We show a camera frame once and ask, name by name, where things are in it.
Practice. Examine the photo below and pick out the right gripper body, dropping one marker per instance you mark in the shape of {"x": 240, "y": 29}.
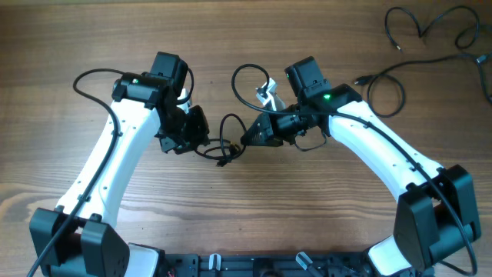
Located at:
{"x": 270, "y": 128}

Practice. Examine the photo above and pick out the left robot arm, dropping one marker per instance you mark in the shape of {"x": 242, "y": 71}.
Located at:
{"x": 78, "y": 236}

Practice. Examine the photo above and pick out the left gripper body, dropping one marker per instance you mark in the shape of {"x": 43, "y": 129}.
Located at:
{"x": 190, "y": 131}

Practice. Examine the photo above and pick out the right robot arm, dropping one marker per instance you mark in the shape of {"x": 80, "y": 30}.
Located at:
{"x": 436, "y": 206}

